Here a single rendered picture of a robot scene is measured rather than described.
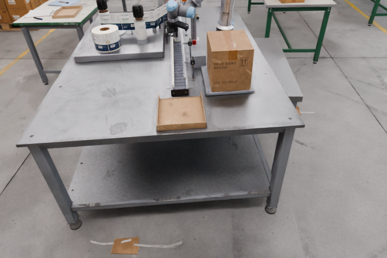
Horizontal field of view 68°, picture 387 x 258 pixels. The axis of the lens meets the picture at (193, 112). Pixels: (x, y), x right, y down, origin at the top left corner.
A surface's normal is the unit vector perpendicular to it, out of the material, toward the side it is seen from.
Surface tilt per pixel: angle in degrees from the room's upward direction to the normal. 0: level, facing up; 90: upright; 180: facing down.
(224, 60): 90
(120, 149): 1
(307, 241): 0
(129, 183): 1
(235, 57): 90
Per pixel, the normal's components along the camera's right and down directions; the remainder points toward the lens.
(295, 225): -0.04, -0.80
